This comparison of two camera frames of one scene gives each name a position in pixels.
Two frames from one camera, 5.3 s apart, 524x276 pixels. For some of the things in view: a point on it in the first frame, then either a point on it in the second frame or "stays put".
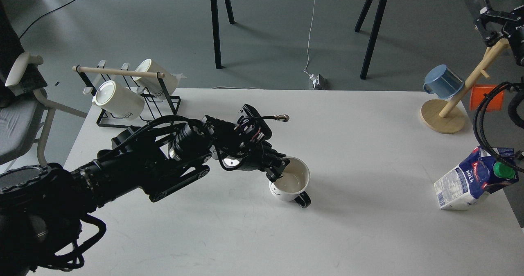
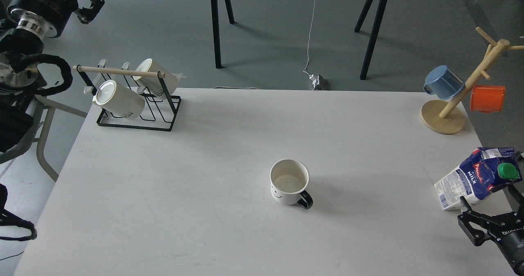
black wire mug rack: x=129 y=98 stays put
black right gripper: x=491 y=26 -> x=507 y=230
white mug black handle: x=292 y=185 stays put
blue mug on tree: x=443 y=82 stays put
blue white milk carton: x=482 y=173 stays put
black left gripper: x=242 y=146 -> x=43 y=7
